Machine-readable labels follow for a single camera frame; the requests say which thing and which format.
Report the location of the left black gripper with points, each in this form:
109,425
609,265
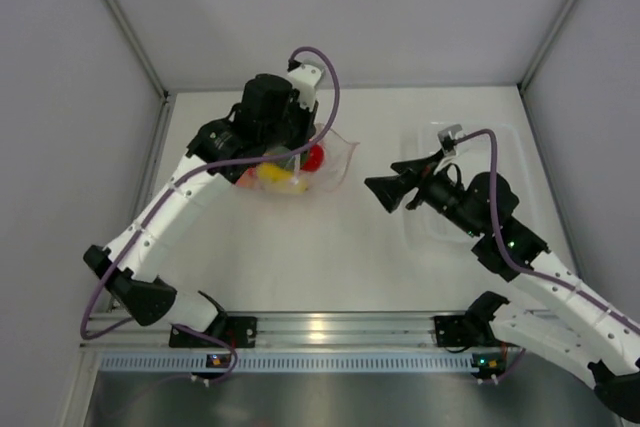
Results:
307,117

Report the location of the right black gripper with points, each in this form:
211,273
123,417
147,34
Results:
417,173

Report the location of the yellow fake corn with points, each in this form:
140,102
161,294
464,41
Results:
273,178

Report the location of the red fake apple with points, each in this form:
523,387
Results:
313,159

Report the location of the clear zip top bag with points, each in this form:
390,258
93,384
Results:
321,169

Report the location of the green fake lime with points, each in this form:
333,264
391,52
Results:
285,159

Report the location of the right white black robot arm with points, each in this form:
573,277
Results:
597,344

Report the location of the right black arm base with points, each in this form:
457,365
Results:
463,331

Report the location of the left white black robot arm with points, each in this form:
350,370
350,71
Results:
214,160

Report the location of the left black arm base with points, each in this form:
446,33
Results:
237,331

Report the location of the white plastic basket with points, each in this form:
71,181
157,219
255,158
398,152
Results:
424,225

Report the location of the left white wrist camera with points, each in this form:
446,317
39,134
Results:
305,78

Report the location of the aluminium mounting rail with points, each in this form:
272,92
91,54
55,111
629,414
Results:
287,330

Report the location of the white slotted cable duct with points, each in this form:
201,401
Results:
255,362

